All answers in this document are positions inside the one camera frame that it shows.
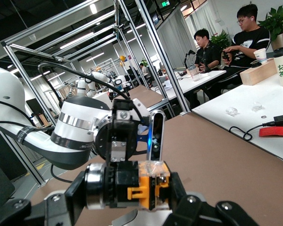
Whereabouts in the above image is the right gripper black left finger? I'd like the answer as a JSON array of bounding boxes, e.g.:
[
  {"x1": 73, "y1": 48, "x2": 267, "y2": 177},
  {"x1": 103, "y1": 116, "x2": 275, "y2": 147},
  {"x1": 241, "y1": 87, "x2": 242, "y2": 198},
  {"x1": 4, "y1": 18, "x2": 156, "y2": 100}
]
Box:
[{"x1": 0, "y1": 170, "x2": 88, "y2": 226}]

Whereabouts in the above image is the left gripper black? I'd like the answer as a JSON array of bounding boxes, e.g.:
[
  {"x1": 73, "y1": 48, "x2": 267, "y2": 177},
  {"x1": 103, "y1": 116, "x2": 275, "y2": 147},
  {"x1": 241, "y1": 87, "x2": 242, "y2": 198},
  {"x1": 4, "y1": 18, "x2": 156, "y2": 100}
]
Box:
[{"x1": 93, "y1": 98, "x2": 150, "y2": 163}]

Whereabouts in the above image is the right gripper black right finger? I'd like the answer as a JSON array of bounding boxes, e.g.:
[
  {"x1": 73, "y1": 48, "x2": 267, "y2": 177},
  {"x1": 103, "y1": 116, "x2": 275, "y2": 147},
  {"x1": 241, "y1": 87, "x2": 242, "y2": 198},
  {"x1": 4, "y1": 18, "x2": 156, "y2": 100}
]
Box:
[{"x1": 165, "y1": 171, "x2": 260, "y2": 226}]

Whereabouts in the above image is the orange push button switch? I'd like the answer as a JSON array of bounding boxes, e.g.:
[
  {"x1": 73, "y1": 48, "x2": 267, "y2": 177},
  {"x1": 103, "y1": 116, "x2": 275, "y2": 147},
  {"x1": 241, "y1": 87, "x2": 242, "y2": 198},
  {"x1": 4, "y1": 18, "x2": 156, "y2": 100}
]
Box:
[{"x1": 84, "y1": 161, "x2": 172, "y2": 211}]

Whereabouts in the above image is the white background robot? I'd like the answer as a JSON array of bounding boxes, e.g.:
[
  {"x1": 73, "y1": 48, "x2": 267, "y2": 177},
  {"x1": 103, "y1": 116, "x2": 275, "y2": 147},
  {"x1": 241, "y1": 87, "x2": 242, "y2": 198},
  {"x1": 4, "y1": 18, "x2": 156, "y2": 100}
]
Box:
[{"x1": 75, "y1": 70, "x2": 128, "y2": 99}]

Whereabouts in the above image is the white desk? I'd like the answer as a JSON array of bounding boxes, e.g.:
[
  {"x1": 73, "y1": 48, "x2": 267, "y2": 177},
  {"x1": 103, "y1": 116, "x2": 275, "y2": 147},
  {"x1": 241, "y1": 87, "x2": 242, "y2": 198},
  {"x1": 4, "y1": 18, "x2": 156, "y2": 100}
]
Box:
[
  {"x1": 150, "y1": 69, "x2": 227, "y2": 101},
  {"x1": 191, "y1": 70, "x2": 283, "y2": 165}
]

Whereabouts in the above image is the clear plastic wrapper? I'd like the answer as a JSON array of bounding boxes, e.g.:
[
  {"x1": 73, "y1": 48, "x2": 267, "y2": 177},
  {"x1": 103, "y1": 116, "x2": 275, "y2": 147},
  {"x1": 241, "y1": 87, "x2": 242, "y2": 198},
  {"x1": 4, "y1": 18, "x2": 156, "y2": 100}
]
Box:
[
  {"x1": 225, "y1": 106, "x2": 240, "y2": 117},
  {"x1": 251, "y1": 101, "x2": 265, "y2": 112}
]

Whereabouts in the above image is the person in black shirt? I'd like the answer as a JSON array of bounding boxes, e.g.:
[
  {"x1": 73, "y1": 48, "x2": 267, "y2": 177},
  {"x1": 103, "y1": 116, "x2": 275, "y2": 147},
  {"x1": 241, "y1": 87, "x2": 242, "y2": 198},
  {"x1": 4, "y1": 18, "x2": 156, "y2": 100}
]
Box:
[{"x1": 193, "y1": 28, "x2": 222, "y2": 73}]

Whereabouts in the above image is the red flat packet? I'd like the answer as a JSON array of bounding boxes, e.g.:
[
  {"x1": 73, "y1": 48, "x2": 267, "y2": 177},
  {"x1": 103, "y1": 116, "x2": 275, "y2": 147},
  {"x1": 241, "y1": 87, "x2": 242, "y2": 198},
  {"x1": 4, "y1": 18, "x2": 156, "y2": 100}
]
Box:
[{"x1": 258, "y1": 126, "x2": 283, "y2": 137}]

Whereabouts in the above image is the green leafy plant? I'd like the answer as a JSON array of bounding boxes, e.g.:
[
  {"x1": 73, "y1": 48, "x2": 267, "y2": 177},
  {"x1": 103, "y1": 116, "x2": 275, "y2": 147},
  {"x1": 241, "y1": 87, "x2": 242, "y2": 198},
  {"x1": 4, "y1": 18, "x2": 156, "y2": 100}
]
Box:
[{"x1": 209, "y1": 30, "x2": 232, "y2": 50}]

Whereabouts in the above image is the wooden block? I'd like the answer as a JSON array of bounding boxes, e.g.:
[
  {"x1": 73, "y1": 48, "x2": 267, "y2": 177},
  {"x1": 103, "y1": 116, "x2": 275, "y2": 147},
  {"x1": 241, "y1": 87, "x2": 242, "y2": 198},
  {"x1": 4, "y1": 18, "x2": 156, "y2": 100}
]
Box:
[{"x1": 240, "y1": 58, "x2": 278, "y2": 86}]

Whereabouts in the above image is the person with glasses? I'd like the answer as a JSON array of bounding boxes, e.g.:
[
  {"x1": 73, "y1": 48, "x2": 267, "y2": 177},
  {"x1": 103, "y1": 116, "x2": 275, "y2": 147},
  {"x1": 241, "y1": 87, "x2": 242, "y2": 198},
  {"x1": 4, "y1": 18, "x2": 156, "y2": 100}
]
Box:
[{"x1": 202, "y1": 3, "x2": 272, "y2": 102}]

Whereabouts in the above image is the white paper cup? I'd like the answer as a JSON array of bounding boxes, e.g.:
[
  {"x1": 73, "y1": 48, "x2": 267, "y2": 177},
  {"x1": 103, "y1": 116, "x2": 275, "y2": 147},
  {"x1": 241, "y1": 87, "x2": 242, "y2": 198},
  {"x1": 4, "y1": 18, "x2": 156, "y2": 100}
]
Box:
[{"x1": 253, "y1": 48, "x2": 267, "y2": 64}]

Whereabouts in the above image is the potted plant gold pot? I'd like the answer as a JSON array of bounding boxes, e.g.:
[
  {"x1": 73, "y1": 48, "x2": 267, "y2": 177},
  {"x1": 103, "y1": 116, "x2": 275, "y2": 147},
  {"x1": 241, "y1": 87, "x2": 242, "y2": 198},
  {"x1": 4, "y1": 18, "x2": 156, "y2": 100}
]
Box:
[{"x1": 258, "y1": 4, "x2": 283, "y2": 52}]

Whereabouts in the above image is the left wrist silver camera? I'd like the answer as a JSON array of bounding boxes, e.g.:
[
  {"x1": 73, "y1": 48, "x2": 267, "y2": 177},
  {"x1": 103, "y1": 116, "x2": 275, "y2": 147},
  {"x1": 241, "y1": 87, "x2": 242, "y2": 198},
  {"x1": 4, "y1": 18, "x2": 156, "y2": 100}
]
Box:
[{"x1": 146, "y1": 109, "x2": 166, "y2": 162}]

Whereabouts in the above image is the aluminium cell frame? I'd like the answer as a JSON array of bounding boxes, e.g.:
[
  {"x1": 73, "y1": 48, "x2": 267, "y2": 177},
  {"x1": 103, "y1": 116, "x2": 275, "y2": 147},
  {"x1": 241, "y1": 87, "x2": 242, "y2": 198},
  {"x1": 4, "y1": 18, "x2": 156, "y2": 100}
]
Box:
[{"x1": 1, "y1": 0, "x2": 191, "y2": 188}]

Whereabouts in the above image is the black desk cable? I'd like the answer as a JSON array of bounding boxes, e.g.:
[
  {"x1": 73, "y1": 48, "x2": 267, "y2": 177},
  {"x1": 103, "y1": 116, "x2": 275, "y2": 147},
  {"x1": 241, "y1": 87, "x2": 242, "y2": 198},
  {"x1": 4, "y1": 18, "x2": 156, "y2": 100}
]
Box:
[{"x1": 228, "y1": 121, "x2": 276, "y2": 141}]

